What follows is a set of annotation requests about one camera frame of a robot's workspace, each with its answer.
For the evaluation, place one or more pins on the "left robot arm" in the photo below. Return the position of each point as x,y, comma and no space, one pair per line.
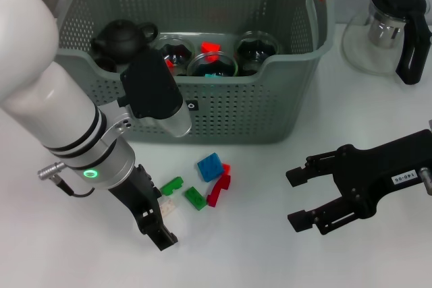
50,99

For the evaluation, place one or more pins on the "silver cylindrical connector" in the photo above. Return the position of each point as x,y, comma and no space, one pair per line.
427,181

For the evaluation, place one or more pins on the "glass pitcher black lid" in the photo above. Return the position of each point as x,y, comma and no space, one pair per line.
398,1

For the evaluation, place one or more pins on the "blue square brick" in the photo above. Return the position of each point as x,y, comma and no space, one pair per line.
211,168

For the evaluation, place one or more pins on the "glass teacup black sleeve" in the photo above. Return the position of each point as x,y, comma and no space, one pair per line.
179,48
216,65
256,50

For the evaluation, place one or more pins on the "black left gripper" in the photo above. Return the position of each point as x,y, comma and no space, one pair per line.
138,197

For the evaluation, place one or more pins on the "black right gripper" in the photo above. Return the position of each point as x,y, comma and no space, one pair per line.
371,173

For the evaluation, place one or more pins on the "small red square brick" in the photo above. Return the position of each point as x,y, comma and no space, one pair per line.
169,63

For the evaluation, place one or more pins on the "black clay teapot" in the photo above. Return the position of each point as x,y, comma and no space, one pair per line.
118,40

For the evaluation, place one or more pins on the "translucent white long brick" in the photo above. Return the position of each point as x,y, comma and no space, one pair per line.
169,206

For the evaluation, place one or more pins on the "red slope brick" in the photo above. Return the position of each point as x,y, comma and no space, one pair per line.
210,47

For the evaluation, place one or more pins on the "dark red curved brick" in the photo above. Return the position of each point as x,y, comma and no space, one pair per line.
217,193

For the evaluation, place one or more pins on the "grey perforated storage bin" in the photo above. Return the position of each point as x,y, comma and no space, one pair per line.
253,109

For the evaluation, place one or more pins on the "green arch brick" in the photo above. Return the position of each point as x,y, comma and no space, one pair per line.
172,185

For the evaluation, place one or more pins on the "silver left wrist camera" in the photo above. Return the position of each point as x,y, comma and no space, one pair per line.
152,89

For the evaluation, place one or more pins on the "small red round brick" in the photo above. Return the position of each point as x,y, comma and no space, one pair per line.
227,168

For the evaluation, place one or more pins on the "small black teacup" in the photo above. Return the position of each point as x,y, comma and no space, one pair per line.
105,64

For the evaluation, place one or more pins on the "green rectangular brick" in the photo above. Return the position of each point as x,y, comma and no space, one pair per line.
195,197

